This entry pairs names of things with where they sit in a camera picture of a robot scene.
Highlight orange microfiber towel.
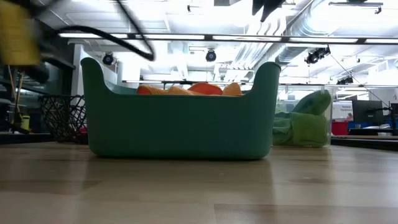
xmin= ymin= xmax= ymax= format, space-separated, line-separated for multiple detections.
xmin=136 ymin=84 xmax=170 ymax=96
xmin=167 ymin=85 xmax=206 ymax=96
xmin=187 ymin=82 xmax=243 ymax=97

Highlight green microfiber towel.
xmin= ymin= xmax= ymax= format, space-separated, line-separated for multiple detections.
xmin=291 ymin=90 xmax=332 ymax=117
xmin=272 ymin=107 xmax=295 ymax=146
xmin=289 ymin=111 xmax=329 ymax=148

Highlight black ceiling spotlight cluster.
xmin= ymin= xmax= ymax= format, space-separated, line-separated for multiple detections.
xmin=304 ymin=45 xmax=331 ymax=65
xmin=336 ymin=75 xmax=355 ymax=86

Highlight clear plastic bin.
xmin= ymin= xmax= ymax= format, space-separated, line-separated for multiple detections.
xmin=272 ymin=85 xmax=336 ymax=149

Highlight red storage box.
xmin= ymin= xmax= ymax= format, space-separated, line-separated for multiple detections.
xmin=331 ymin=121 xmax=349 ymax=136

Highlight teal plastic basket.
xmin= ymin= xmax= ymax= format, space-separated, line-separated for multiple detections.
xmin=80 ymin=57 xmax=282 ymax=161

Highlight black office monitor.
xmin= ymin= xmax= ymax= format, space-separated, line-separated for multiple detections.
xmin=351 ymin=100 xmax=385 ymax=126

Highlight wooden sticks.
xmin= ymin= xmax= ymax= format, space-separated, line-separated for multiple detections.
xmin=7 ymin=64 xmax=25 ymax=126

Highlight silver ventilation duct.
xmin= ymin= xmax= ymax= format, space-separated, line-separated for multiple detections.
xmin=275 ymin=0 xmax=332 ymax=65

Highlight white wall sign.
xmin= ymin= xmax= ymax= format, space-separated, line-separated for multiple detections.
xmin=332 ymin=100 xmax=354 ymax=122

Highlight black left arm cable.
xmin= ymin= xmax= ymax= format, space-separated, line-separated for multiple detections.
xmin=55 ymin=0 xmax=155 ymax=62

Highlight dark round wire basket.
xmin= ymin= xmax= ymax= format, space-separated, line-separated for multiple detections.
xmin=38 ymin=94 xmax=90 ymax=145

